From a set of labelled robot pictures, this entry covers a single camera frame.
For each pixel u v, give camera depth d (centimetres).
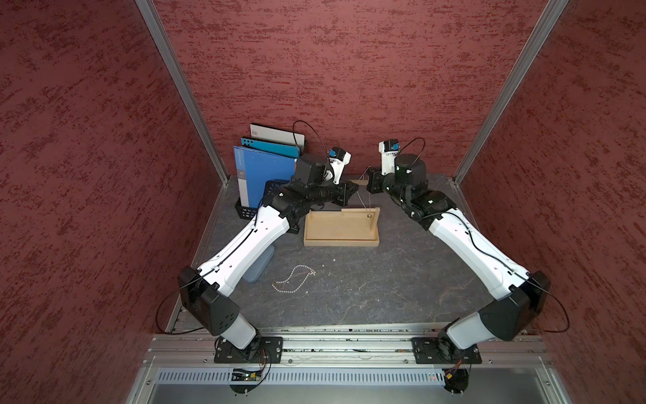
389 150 62
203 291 41
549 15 71
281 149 93
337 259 95
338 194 62
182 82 86
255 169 90
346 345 76
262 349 73
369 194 66
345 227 102
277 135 97
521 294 41
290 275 90
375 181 65
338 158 61
